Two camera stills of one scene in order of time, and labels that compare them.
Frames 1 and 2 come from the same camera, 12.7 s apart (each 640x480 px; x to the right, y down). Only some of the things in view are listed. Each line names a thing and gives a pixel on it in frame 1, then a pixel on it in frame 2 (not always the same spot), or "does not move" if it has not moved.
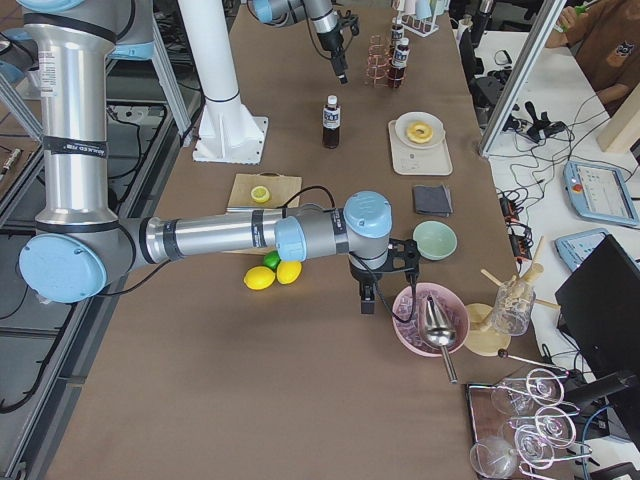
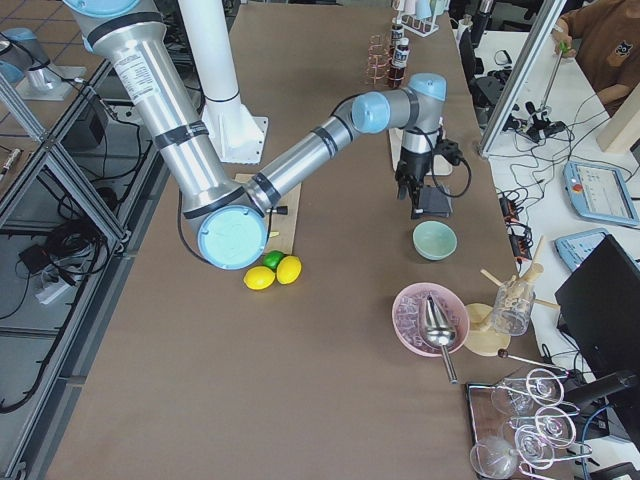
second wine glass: (552, 423) does not move
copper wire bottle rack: (381, 70) does not move
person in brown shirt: (604, 36) does not move
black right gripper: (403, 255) → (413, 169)
